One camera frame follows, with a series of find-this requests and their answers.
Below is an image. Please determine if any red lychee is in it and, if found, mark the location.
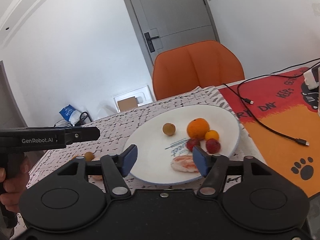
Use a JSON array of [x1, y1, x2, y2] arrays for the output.
[[186, 139, 201, 152], [206, 138, 221, 154]]

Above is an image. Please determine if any grey door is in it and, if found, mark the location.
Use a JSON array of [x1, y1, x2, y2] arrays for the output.
[[124, 0, 219, 72], [0, 61, 27, 129]]

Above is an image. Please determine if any pomelo segment in plate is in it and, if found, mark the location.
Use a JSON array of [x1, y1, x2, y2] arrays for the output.
[[170, 155, 199, 173]]

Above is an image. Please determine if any brown cardboard piece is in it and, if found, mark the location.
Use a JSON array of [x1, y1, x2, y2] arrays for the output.
[[117, 96, 138, 112]]

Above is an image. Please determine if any white plate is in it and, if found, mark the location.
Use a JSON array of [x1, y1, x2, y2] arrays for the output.
[[124, 105, 240, 185]]

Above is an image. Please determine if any white charger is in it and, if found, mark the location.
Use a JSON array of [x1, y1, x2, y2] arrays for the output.
[[303, 67, 319, 90]]

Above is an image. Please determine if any black door handle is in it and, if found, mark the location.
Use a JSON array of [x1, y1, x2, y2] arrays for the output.
[[144, 32, 159, 53]]

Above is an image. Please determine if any black usb cable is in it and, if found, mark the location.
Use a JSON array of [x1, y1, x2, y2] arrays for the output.
[[223, 57, 320, 147]]

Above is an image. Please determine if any red orange mat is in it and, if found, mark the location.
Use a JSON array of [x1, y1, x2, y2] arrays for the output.
[[219, 67, 319, 197]]

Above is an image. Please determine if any patterned white tablecloth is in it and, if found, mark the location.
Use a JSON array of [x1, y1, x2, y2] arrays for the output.
[[27, 87, 266, 191]]

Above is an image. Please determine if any left hand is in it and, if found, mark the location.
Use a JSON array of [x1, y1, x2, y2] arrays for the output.
[[1, 157, 31, 213]]

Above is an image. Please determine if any black wire rack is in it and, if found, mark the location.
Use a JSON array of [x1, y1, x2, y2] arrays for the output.
[[54, 112, 93, 127]]

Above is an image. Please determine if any red lychee left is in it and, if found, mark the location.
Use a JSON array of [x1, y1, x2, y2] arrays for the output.
[[186, 139, 201, 152]]

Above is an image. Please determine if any blue white bag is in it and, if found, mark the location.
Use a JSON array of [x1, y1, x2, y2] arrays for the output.
[[59, 105, 81, 126]]

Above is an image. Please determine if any red lychee right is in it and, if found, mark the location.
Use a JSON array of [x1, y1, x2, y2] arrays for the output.
[[206, 138, 221, 154]]

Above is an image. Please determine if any small kumquat in plate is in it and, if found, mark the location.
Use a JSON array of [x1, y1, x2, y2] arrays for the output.
[[204, 130, 220, 141]]

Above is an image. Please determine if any orange chair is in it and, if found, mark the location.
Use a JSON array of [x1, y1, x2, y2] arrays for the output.
[[152, 40, 245, 100]]

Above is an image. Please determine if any large orange in plate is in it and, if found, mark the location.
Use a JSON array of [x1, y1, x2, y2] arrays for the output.
[[187, 118, 210, 140]]

